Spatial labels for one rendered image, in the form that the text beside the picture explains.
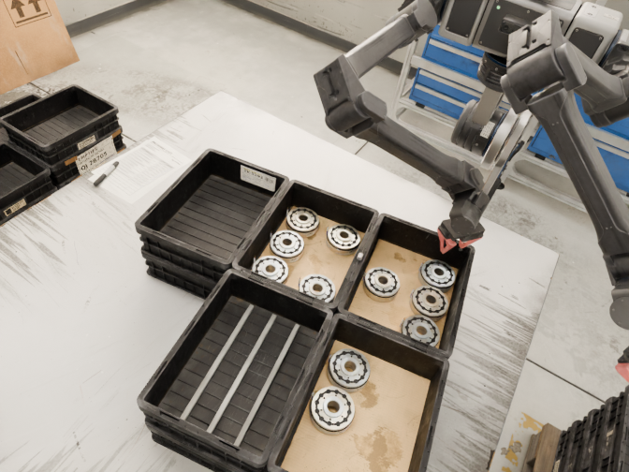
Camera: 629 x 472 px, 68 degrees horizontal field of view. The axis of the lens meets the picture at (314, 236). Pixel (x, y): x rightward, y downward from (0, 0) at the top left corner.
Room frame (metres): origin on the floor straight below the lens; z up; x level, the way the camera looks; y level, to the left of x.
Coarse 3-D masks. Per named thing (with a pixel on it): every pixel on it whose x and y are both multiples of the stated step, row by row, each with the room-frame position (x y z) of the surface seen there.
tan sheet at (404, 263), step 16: (384, 256) 0.95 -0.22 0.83; (400, 256) 0.96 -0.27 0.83; (416, 256) 0.97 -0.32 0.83; (400, 272) 0.90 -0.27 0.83; (416, 272) 0.91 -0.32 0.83; (400, 288) 0.84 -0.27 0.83; (416, 288) 0.85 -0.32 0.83; (352, 304) 0.75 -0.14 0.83; (368, 304) 0.76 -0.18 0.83; (384, 304) 0.77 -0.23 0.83; (400, 304) 0.78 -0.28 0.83; (448, 304) 0.81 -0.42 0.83; (384, 320) 0.72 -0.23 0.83; (400, 320) 0.73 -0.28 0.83
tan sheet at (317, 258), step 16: (320, 224) 1.03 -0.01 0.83; (336, 224) 1.05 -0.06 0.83; (304, 240) 0.95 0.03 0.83; (320, 240) 0.97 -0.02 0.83; (304, 256) 0.89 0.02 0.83; (320, 256) 0.90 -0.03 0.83; (336, 256) 0.91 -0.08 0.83; (352, 256) 0.93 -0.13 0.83; (288, 272) 0.82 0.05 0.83; (304, 272) 0.83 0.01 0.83; (320, 272) 0.84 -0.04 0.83; (336, 272) 0.85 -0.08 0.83; (336, 288) 0.79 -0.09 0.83
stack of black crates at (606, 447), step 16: (608, 400) 0.80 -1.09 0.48; (624, 400) 0.76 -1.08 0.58; (592, 416) 0.78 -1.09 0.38; (608, 416) 0.74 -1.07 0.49; (624, 416) 0.69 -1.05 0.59; (576, 432) 0.76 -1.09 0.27; (592, 432) 0.72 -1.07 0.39; (608, 432) 0.68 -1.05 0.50; (624, 432) 0.64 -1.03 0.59; (560, 448) 0.74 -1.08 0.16; (576, 448) 0.69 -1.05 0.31; (592, 448) 0.65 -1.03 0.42; (608, 448) 0.62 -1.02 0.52; (624, 448) 0.59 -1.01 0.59; (560, 464) 0.66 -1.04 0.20; (576, 464) 0.63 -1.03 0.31; (592, 464) 0.60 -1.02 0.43; (608, 464) 0.56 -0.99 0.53; (624, 464) 0.59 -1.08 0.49
